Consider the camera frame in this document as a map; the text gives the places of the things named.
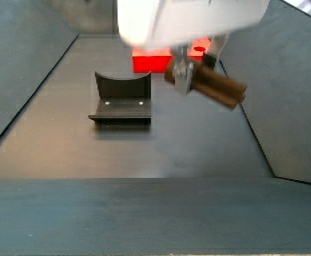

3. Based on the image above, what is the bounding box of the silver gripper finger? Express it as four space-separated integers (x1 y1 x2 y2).
207 34 230 59
171 46 194 94

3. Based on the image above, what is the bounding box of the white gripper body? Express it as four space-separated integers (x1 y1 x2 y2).
116 0 270 50

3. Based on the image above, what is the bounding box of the brown three prong object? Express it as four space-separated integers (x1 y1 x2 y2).
164 59 246 109

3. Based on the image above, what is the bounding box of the black curved fixture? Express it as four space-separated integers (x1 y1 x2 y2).
88 72 151 123

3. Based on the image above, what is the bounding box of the red shape sorter block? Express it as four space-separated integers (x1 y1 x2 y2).
132 37 211 73

